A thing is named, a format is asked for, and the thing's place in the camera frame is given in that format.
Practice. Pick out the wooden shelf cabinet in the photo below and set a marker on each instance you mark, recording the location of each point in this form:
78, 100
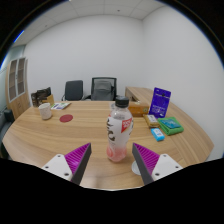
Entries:
18, 83

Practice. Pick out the clear pink drink bottle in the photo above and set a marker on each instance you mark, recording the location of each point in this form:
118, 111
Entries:
118, 135

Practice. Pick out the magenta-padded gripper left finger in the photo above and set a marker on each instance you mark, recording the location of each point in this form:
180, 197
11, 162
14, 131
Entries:
71, 163

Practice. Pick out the small yellow box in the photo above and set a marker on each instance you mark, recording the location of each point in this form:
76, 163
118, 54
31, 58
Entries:
151, 120

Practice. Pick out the purple standing card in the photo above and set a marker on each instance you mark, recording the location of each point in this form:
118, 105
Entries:
160, 101

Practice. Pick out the dark brown printed box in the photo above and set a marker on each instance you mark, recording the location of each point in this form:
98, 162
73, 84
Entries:
34, 99

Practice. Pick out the black armchair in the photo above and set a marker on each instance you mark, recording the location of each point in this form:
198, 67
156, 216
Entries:
6, 118

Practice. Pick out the green cloth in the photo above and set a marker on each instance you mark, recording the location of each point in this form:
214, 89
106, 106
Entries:
173, 130

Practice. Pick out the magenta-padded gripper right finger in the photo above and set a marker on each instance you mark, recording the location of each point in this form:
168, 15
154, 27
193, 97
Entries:
153, 163

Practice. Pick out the white round sticker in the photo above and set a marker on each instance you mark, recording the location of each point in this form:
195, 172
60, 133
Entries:
135, 168

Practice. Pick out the small blue box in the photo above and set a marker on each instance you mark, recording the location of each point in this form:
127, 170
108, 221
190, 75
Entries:
157, 134

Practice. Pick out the black ribbed box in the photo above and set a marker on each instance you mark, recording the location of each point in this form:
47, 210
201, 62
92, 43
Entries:
44, 92

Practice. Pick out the blue packet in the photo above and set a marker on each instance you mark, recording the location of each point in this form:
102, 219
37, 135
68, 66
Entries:
170, 124

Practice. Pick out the flat round red coaster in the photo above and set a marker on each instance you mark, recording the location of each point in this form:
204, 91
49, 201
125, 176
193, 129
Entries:
66, 118

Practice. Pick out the white printed leaflet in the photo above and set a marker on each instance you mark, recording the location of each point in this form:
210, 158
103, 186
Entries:
60, 106

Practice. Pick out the wooden side desk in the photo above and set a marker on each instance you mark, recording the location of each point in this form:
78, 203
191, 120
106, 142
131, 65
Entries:
138, 92

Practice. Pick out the black mesh office chair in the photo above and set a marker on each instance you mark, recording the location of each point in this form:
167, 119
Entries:
104, 79

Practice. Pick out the white patterned cup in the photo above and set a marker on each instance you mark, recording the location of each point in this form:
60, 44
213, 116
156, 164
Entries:
45, 111

